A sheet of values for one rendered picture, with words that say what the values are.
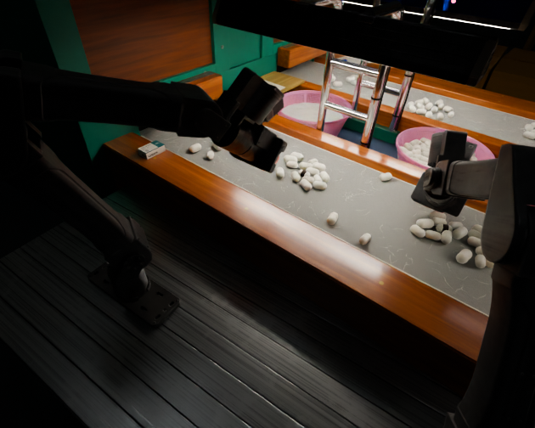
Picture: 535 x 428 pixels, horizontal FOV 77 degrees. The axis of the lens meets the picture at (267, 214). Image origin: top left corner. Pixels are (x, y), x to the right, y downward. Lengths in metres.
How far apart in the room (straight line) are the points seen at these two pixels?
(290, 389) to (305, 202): 0.41
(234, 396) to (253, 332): 0.11
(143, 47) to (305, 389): 0.91
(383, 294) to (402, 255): 0.14
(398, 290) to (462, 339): 0.12
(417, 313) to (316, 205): 0.33
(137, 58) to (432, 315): 0.93
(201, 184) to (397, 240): 0.46
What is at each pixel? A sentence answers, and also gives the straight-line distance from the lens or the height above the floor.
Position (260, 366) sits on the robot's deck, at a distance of 0.63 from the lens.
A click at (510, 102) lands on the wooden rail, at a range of 1.60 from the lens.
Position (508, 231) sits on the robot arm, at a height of 1.03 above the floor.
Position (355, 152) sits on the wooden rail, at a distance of 0.98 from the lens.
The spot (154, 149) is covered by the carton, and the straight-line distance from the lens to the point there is 0.93.
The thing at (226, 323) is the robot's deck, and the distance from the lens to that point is 0.67.
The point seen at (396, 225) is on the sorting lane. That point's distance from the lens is 0.80.
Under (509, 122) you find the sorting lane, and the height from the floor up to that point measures 0.74.
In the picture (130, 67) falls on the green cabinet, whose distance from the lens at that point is 1.05.
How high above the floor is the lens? 1.24
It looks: 41 degrees down
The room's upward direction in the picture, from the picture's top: 3 degrees clockwise
